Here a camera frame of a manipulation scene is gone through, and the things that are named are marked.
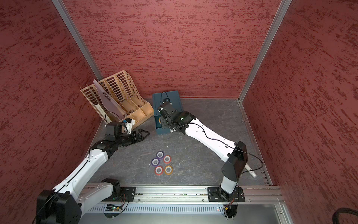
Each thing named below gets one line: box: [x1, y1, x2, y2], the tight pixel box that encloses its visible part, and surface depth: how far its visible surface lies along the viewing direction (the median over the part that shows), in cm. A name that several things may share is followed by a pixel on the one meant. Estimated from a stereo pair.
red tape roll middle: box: [163, 154, 172, 164], surface depth 89 cm
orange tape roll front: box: [164, 165, 174, 176], surface depth 85 cm
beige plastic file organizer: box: [80, 70, 154, 129], surface depth 105 cm
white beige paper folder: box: [94, 104, 112, 124], surface depth 83 cm
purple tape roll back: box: [156, 150, 165, 160], surface depth 90 cm
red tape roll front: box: [154, 165, 164, 176], surface depth 84 cm
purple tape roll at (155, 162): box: [151, 157, 160, 167], surface depth 87 cm
